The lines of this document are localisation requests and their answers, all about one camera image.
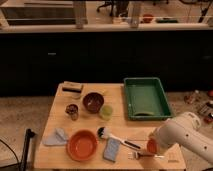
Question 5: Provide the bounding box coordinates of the orange bowl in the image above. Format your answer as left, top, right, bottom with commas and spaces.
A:
66, 130, 98, 162

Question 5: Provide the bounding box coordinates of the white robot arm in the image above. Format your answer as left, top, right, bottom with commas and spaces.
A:
147, 112, 213, 165

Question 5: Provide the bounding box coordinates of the red apple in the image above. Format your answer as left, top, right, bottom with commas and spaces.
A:
147, 139, 157, 154

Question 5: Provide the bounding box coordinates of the silver fork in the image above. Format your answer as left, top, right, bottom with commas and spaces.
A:
128, 152, 164, 159

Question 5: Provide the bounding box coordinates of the light green plastic cup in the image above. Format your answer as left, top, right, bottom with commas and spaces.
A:
99, 105, 113, 121

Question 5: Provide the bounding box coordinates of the dark red bowl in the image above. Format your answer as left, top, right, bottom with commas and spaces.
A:
83, 92, 104, 113

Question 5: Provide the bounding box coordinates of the dark metal cup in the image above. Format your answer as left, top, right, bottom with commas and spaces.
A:
65, 104, 78, 121

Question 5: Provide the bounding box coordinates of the grey folded cloth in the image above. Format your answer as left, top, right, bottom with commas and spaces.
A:
42, 128, 68, 146

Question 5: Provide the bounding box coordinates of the blue sponge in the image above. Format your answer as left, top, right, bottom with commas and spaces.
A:
103, 138, 120, 162

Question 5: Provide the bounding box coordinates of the wooden block with black strip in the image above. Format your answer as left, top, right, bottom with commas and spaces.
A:
62, 81, 83, 93

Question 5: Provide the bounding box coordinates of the black stand post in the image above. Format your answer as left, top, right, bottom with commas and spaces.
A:
20, 129, 35, 171

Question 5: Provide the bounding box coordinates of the dish brush white handle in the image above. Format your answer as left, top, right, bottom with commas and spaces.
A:
97, 127, 141, 150

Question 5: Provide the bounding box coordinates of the green plastic tray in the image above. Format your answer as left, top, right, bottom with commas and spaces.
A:
124, 77, 173, 121

